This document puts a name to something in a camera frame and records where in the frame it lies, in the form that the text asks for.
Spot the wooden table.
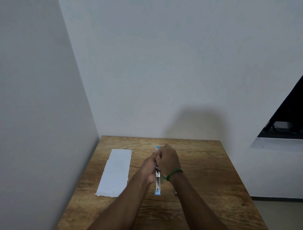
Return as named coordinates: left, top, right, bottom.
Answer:
left=56, top=136, right=269, bottom=230

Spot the white folded paper sheet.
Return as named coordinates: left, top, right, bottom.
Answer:
left=95, top=149, right=132, bottom=198

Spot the person's left hand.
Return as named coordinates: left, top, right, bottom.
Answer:
left=139, top=151, right=158, bottom=185

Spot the green beaded bracelet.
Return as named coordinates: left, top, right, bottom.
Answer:
left=162, top=168, right=184, bottom=182

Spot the blue and silver stapler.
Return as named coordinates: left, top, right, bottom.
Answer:
left=154, top=146, right=162, bottom=196

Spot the person's left forearm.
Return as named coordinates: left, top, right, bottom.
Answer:
left=87, top=172, right=150, bottom=230

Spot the person's right forearm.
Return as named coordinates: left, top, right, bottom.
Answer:
left=169, top=172, right=228, bottom=230

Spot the person's right hand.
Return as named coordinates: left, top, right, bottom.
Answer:
left=155, top=144, right=182, bottom=177

